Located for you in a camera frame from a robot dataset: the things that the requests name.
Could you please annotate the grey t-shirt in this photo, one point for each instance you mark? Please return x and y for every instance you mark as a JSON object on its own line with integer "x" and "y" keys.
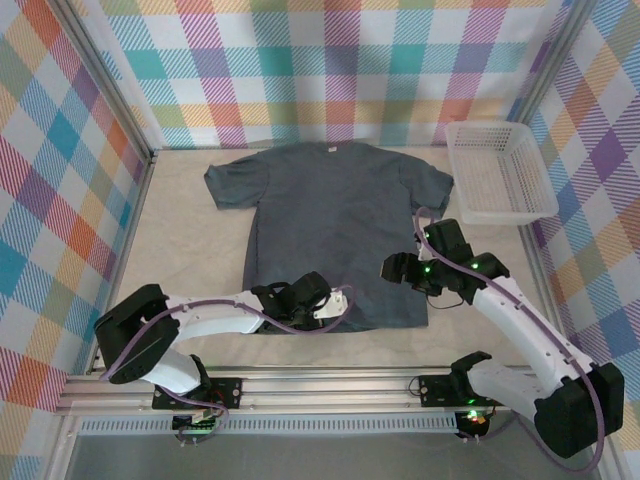
{"x": 325, "y": 210}

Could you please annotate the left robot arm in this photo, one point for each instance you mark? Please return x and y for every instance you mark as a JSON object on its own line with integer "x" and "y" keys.
{"x": 210, "y": 316}

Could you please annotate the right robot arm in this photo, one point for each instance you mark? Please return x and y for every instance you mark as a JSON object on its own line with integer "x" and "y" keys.
{"x": 530, "y": 330}

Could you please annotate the white plastic mesh basket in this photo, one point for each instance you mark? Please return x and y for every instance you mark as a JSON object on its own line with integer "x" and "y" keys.
{"x": 500, "y": 170}

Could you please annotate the right circuit board with LED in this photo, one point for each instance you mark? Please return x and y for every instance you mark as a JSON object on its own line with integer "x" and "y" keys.
{"x": 472, "y": 417}

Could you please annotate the grey metal base panel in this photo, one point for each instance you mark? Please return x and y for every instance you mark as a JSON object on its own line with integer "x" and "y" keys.
{"x": 325, "y": 457}

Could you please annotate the green left circuit board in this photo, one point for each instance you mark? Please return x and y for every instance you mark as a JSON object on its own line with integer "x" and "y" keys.
{"x": 197, "y": 422}

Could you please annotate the aluminium side rail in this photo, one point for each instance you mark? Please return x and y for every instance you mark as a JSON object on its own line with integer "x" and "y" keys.
{"x": 125, "y": 250}
{"x": 539, "y": 270}

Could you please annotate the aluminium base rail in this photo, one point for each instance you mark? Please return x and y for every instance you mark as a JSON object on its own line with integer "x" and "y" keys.
{"x": 325, "y": 390}

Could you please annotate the aluminium corner post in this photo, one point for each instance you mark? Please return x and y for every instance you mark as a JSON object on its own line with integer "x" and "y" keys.
{"x": 102, "y": 75}
{"x": 552, "y": 60}

